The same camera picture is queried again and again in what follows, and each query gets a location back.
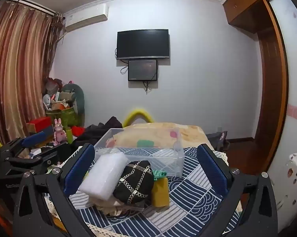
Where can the wall-mounted black television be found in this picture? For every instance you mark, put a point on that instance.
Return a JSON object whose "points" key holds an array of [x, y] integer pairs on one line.
{"points": [[143, 44]]}

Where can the green bottle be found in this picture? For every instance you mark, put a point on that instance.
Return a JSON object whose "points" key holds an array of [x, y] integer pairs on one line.
{"points": [[69, 135]]}

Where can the striped brown curtain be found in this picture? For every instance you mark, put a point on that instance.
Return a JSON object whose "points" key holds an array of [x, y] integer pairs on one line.
{"points": [[17, 66]]}

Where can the dark grey bag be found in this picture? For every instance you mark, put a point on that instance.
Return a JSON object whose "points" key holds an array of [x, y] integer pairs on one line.
{"points": [[218, 140]]}

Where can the red box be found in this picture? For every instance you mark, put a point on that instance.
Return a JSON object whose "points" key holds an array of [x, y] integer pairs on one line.
{"points": [[38, 123]]}

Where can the yellow foam arch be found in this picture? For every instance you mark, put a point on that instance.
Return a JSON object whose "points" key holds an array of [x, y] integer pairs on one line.
{"points": [[138, 111]]}

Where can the red cloth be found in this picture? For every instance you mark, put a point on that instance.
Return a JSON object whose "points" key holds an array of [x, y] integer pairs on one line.
{"points": [[78, 130]]}

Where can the white air conditioner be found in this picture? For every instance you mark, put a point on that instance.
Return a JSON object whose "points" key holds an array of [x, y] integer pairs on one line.
{"points": [[86, 17]]}

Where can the green knit cloth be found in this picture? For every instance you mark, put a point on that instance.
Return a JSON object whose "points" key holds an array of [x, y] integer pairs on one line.
{"points": [[159, 174]]}

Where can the white wardrobe sliding door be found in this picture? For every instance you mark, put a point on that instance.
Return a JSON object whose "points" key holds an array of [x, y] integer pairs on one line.
{"points": [[296, 74]]}

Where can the clear plastic storage box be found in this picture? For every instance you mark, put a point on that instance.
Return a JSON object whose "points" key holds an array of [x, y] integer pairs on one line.
{"points": [[163, 154]]}

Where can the white bubble wrap sheet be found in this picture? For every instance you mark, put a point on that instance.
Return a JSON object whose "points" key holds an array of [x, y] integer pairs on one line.
{"points": [[101, 175]]}

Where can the blue wave-pattern cloth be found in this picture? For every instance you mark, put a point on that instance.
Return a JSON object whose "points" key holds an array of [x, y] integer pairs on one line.
{"points": [[195, 209]]}

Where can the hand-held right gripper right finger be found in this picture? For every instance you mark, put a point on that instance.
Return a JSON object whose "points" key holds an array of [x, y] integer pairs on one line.
{"points": [[212, 171]]}

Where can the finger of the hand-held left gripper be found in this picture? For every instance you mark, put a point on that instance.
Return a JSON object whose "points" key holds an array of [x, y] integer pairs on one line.
{"points": [[33, 139], [39, 156]]}

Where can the small white fan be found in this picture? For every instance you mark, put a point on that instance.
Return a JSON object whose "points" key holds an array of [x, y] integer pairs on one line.
{"points": [[47, 101]]}

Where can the yellow sponge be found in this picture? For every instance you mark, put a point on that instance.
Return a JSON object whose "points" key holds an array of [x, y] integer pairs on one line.
{"points": [[160, 192]]}

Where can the blue box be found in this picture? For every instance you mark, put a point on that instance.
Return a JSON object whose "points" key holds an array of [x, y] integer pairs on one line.
{"points": [[47, 130]]}

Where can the pink rabbit toy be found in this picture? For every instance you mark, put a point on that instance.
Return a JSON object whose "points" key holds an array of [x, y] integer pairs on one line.
{"points": [[59, 133]]}

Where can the cream cloth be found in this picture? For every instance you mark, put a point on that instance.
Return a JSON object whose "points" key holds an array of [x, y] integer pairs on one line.
{"points": [[106, 205]]}

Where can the black clothes pile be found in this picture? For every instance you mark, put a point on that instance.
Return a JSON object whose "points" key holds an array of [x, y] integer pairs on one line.
{"points": [[111, 124]]}

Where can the green shopping bag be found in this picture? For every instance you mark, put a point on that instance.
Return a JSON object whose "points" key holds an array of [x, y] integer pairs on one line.
{"points": [[68, 117]]}

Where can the white stickered appliance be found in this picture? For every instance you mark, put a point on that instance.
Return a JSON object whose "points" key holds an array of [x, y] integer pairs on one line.
{"points": [[294, 169]]}

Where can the beige printed blanket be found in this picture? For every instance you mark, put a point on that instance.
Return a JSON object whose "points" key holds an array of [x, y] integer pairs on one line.
{"points": [[187, 133]]}

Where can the small black monitor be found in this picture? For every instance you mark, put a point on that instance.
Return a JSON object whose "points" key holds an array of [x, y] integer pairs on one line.
{"points": [[143, 70]]}

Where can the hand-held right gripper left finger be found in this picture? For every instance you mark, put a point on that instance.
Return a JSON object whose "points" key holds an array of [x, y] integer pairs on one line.
{"points": [[79, 169]]}

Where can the wooden wardrobe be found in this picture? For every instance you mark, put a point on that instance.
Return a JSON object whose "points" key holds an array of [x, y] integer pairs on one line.
{"points": [[271, 79]]}

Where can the white curtain rail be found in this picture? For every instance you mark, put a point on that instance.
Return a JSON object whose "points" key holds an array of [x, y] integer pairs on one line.
{"points": [[32, 5]]}

